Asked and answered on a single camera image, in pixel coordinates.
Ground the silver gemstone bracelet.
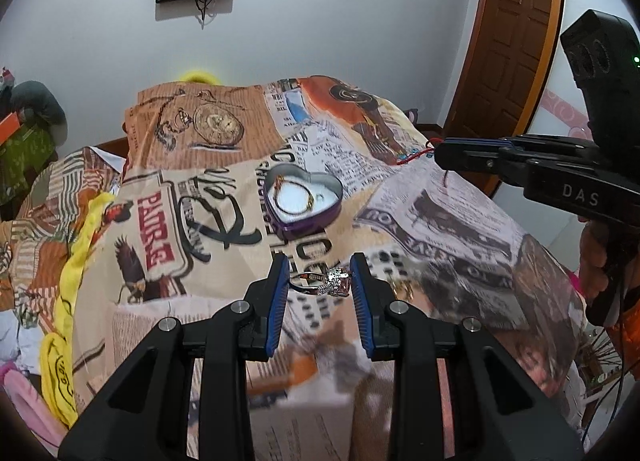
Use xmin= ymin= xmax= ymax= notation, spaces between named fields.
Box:
xmin=290 ymin=265 xmax=354 ymax=298

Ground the gold chain bracelet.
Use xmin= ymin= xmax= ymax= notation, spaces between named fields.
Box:
xmin=271 ymin=174 xmax=317 ymax=216

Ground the person's right hand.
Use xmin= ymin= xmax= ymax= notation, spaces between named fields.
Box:
xmin=578 ymin=218 xmax=610 ymax=304

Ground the brown wooden door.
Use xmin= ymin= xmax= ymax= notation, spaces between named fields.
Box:
xmin=441 ymin=0 xmax=566 ymax=197

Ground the yellow cloth strip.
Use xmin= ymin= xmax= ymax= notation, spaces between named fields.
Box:
xmin=39 ymin=192 xmax=115 ymax=429

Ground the pink plush slipper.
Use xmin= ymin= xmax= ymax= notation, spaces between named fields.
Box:
xmin=1 ymin=363 xmax=67 ymax=457

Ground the heart-shaped purple tin box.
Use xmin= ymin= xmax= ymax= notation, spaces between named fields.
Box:
xmin=264 ymin=163 xmax=344 ymax=241

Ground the newspaper print bed quilt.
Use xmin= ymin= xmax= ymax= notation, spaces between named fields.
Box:
xmin=8 ymin=74 xmax=589 ymax=461

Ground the yellow headboard cushion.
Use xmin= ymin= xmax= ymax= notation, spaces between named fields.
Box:
xmin=179 ymin=70 xmax=221 ymax=86

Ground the green patterned bag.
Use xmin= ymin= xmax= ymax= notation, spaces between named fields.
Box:
xmin=1 ymin=125 xmax=55 ymax=204

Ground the orange box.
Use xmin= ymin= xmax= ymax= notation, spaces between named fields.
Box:
xmin=0 ymin=112 xmax=21 ymax=145

